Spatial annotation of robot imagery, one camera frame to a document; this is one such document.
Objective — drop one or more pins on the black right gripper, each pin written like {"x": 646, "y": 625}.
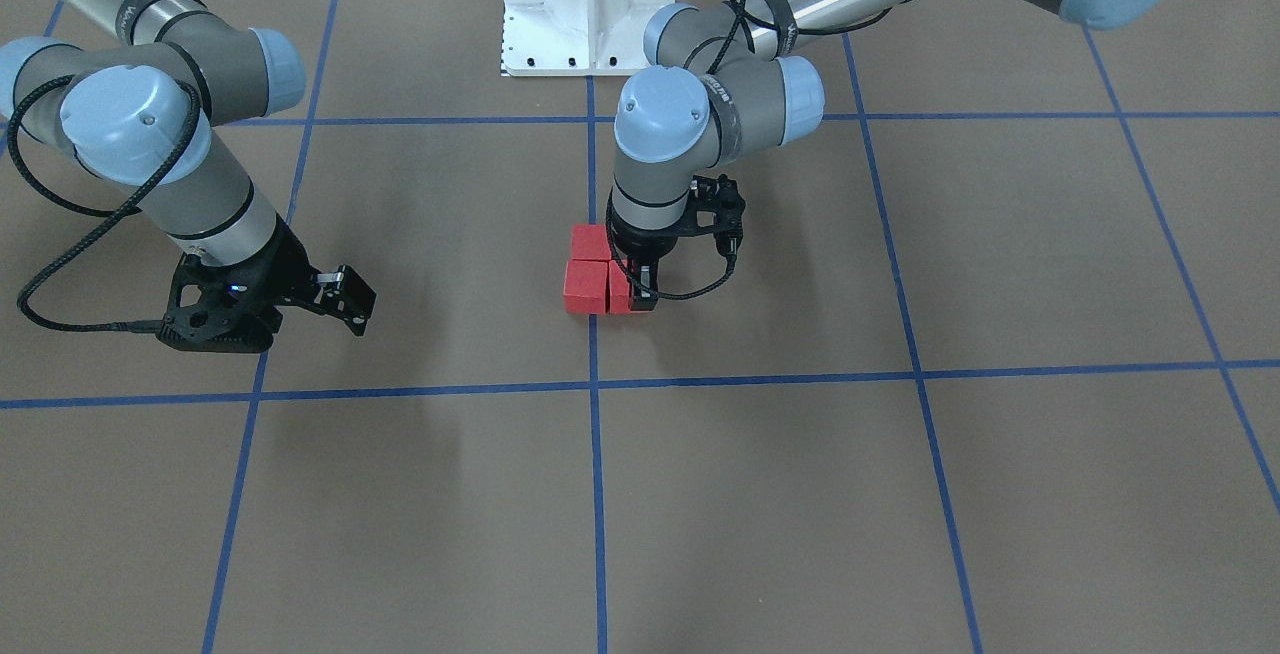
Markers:
{"x": 281, "y": 271}

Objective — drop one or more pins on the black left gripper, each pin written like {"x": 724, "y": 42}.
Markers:
{"x": 641, "y": 246}

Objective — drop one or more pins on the red block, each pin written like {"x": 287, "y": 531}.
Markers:
{"x": 586, "y": 287}
{"x": 620, "y": 289}

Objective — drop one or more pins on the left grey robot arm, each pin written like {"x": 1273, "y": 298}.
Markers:
{"x": 721, "y": 84}

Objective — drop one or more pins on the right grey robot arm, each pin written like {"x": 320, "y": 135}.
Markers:
{"x": 132, "y": 131}

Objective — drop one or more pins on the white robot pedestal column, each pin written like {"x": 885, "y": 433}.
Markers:
{"x": 568, "y": 38}

